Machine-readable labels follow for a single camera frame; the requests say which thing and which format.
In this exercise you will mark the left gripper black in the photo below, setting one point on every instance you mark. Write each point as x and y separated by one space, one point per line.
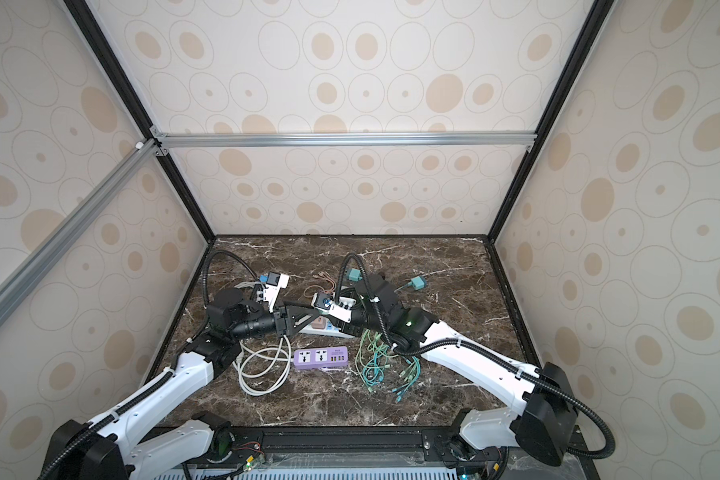
284 325

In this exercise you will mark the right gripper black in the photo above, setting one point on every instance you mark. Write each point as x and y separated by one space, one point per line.
348 328

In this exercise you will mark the pink charger plug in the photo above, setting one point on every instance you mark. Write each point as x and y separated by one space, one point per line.
319 323

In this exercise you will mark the white blue power strip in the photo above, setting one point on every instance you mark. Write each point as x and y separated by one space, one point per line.
326 316

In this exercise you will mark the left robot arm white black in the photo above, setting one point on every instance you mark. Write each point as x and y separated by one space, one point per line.
107 446

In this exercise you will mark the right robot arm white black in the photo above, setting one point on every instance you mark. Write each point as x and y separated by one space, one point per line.
539 412

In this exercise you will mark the teal charger plug far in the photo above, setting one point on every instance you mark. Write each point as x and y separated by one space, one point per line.
354 275

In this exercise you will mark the teal charger plug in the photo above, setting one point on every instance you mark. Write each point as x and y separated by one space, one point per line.
416 283
354 275

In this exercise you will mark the teal charger plug right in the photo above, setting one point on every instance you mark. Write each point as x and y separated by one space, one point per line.
416 283

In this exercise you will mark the purple power strip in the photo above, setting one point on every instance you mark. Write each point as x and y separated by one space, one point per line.
321 358

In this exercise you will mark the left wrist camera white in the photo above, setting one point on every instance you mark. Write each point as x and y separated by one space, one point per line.
272 283

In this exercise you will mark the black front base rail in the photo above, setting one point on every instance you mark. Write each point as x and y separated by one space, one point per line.
194 451

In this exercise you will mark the silver aluminium rail back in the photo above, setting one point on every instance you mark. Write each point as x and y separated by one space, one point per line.
364 139

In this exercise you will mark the silver aluminium rail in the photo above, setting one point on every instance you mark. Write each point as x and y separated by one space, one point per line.
364 139
17 286

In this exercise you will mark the silver aluminium rail left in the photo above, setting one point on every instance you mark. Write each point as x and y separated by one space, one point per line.
17 286

